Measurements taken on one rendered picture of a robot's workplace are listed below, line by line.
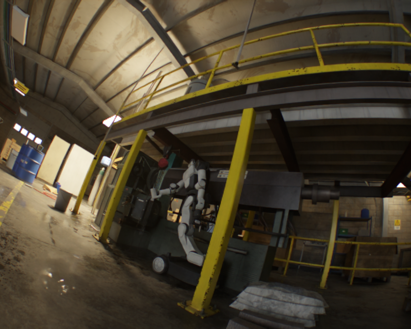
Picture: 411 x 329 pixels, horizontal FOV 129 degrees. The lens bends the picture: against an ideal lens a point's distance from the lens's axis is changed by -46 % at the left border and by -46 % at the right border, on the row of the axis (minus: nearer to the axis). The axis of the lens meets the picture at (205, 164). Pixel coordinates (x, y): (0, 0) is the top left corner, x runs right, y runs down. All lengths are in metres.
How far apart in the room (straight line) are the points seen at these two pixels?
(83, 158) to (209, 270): 7.73
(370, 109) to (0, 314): 2.85
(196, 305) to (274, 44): 5.41
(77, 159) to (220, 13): 7.45
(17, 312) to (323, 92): 2.27
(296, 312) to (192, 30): 6.15
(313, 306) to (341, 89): 1.73
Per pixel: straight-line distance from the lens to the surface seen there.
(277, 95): 1.77
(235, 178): 1.34
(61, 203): 3.73
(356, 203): 7.24
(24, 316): 0.89
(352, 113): 2.11
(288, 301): 1.55
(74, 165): 8.38
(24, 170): 5.19
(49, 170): 8.33
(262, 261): 2.09
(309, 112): 2.11
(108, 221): 2.58
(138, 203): 2.79
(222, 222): 1.29
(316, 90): 1.73
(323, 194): 2.25
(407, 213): 7.86
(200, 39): 5.84
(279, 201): 2.19
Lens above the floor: 0.58
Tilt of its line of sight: 20 degrees up
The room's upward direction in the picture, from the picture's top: 17 degrees clockwise
